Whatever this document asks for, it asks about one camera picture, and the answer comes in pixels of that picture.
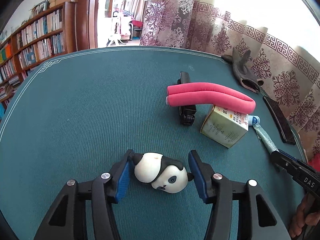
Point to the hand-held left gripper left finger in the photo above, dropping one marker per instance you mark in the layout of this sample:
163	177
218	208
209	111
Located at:
122	180

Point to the wooden door frame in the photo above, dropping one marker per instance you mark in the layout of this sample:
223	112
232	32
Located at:
87	15

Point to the patterned curtain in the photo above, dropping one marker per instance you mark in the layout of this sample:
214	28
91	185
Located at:
225	37

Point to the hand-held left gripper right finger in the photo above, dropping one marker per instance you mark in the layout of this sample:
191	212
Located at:
197	177

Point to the white coat stand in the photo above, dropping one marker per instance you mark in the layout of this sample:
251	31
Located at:
115	38

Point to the tube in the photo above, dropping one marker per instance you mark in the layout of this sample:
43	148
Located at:
265	137

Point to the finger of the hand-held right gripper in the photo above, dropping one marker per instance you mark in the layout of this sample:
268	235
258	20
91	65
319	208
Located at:
281	162
293	158

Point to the black phone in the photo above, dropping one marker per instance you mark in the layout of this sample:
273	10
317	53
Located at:
280	120

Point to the person's right hand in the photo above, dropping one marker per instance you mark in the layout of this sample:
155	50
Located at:
298	220

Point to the grey glove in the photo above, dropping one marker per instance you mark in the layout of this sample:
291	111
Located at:
240	70

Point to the red chair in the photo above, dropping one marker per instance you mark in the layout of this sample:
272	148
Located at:
137	23

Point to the panda toy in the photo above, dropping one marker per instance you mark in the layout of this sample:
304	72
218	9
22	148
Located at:
155	170

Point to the black clip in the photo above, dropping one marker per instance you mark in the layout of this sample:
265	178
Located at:
187	115

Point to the wooden bookshelf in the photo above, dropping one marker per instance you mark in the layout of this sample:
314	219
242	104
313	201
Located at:
37	40

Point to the black picture frame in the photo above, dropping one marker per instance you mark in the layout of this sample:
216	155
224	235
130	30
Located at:
41	8

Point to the yellow green carton box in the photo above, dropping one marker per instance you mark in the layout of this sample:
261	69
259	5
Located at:
225	127

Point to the pink foam rod curler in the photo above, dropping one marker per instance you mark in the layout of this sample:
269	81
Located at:
207	92

